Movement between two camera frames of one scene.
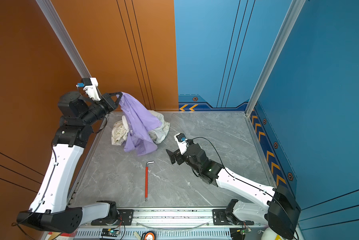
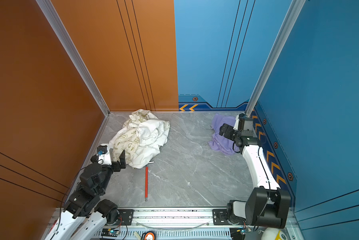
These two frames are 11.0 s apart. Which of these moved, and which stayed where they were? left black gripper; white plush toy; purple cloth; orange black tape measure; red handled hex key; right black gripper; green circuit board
Moved: right black gripper; purple cloth; left black gripper
Stayed: orange black tape measure; white plush toy; green circuit board; red handled hex key
